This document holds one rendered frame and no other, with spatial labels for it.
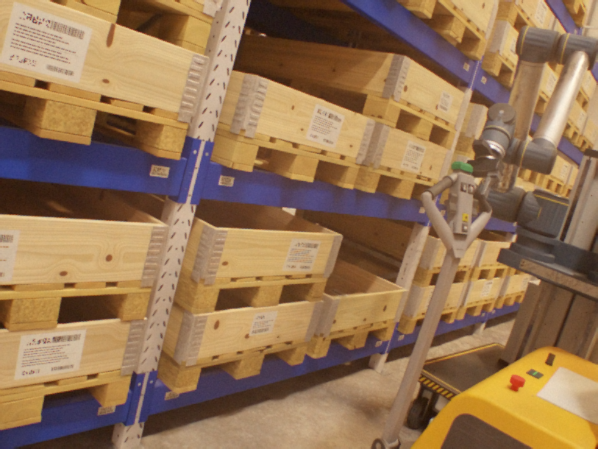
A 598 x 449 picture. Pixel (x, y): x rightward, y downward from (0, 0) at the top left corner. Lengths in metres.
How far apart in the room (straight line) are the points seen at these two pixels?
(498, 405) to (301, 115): 1.28
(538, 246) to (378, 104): 1.12
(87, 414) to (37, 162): 0.94
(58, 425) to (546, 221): 2.41
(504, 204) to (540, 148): 0.83
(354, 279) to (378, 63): 1.51
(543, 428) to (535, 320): 1.95
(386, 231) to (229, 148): 1.96
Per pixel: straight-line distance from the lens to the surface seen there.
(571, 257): 3.11
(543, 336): 3.33
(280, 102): 1.98
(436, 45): 2.96
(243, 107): 1.88
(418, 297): 3.55
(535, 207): 2.93
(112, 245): 1.68
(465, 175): 1.80
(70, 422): 2.04
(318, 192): 2.37
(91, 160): 1.64
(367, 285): 3.47
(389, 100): 2.57
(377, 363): 3.61
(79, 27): 1.49
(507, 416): 1.36
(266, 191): 2.12
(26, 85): 1.45
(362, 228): 3.76
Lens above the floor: 1.37
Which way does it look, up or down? 9 degrees down
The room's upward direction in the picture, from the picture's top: 16 degrees clockwise
